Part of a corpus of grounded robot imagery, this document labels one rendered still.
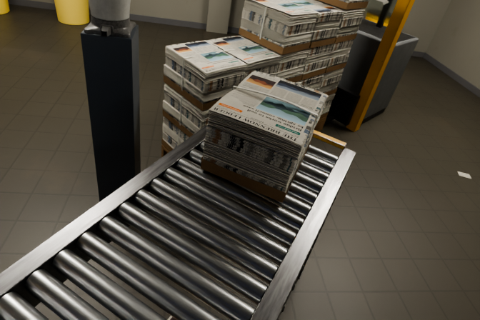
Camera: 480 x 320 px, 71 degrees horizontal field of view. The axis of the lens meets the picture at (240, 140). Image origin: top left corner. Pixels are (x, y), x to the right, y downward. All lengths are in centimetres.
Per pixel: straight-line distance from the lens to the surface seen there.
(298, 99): 113
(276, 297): 85
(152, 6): 509
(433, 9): 611
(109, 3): 151
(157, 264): 88
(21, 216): 216
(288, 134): 93
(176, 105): 200
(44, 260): 91
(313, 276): 194
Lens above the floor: 152
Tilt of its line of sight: 34 degrees down
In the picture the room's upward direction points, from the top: 11 degrees clockwise
